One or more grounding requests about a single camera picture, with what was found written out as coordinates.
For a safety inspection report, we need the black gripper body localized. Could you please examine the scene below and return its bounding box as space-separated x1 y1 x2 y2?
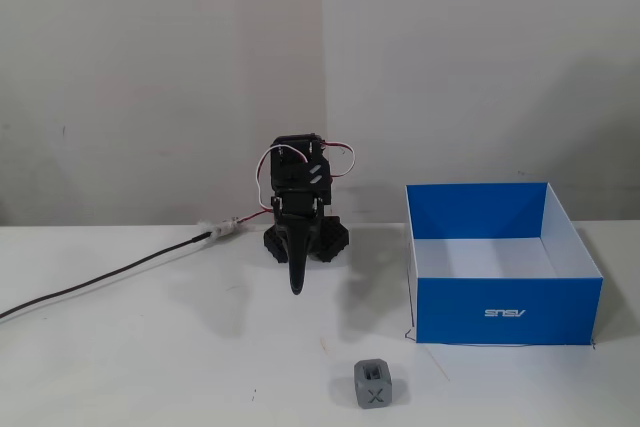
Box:
270 190 327 229

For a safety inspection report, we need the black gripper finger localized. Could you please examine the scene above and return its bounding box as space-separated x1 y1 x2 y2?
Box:
301 219 322 293
277 219 306 297

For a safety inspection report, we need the gray block with X mark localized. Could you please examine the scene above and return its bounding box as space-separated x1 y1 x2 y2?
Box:
353 357 392 409

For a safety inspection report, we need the blue and white cardboard box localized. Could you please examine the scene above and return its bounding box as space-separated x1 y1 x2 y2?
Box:
404 182 604 346

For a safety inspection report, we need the red lead wire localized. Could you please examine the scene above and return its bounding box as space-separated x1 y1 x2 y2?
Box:
234 208 274 225

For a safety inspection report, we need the red white servo wire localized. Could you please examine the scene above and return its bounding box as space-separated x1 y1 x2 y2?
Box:
253 141 357 216

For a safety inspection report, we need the white taped cable connector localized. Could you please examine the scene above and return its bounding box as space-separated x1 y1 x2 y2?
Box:
195 217 240 240

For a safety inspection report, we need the black power cable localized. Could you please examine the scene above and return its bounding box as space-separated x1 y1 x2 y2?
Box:
0 233 211 322

